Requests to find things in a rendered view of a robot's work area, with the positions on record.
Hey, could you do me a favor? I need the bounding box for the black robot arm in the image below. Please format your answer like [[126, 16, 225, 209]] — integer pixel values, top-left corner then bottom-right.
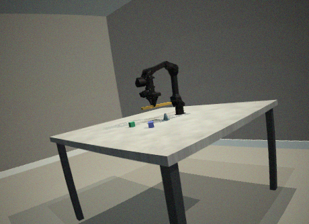
[[135, 61, 185, 115]]

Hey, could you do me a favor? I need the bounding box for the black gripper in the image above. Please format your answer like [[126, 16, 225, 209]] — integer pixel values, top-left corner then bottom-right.
[[143, 85, 161, 107]]

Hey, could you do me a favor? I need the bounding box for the small green block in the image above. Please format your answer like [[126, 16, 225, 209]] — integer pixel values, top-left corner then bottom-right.
[[128, 121, 135, 127]]

